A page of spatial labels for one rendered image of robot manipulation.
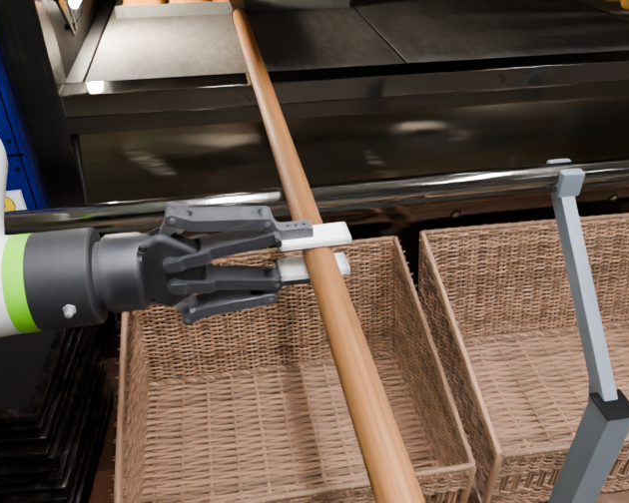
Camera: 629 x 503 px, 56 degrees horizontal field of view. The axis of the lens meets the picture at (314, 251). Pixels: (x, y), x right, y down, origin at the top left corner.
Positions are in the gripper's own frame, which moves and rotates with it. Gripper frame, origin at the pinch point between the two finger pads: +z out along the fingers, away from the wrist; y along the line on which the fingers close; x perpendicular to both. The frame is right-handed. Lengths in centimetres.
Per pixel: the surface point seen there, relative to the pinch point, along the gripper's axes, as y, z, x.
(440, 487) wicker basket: 50, 21, -2
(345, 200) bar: 3.3, 6.8, -14.6
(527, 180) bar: 2.8, 31.0, -14.4
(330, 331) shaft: -0.7, -1.0, 12.4
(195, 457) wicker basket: 60, -18, -23
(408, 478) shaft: -1.2, 1.0, 26.9
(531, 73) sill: 3, 51, -52
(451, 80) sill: 3, 35, -52
